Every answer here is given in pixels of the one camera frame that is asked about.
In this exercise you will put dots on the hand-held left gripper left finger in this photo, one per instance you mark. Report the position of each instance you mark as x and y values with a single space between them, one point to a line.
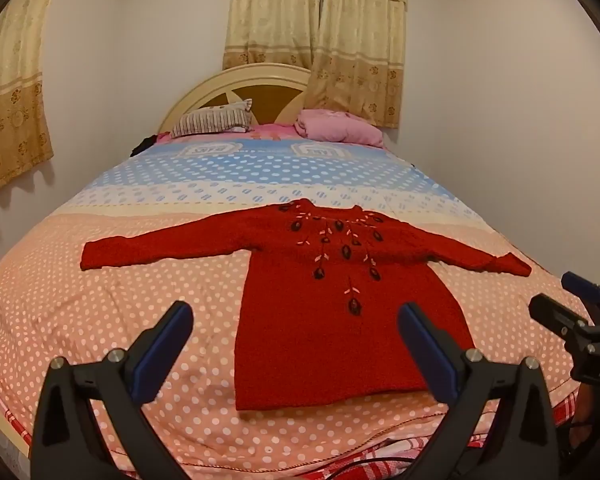
157 355

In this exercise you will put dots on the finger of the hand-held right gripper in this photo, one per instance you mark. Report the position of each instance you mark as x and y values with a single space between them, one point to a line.
555 312
580 285

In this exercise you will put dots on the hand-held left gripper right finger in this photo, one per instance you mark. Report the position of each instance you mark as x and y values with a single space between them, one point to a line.
425 355

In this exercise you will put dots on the red knitted sweater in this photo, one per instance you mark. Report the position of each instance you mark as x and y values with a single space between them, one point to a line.
330 335

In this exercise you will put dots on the polka dot bedsheet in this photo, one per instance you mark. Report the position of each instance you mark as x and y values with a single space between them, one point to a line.
130 210

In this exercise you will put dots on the black cloth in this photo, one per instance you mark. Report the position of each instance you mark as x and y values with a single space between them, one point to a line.
142 146

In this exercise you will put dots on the striped pillow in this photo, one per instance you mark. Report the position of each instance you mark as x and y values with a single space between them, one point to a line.
210 120

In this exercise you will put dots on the pink blanket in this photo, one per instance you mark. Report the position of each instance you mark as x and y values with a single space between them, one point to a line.
340 127

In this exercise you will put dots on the pink patterned cloth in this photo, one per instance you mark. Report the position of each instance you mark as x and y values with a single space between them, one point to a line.
270 132

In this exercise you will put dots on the cream wooden headboard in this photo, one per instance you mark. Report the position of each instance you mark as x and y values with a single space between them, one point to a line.
220 85

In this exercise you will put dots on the beige patterned side curtain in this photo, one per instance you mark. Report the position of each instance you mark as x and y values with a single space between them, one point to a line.
10 85

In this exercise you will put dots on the beige patterned curtain panel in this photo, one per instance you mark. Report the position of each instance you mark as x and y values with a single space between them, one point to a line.
365 50
270 15

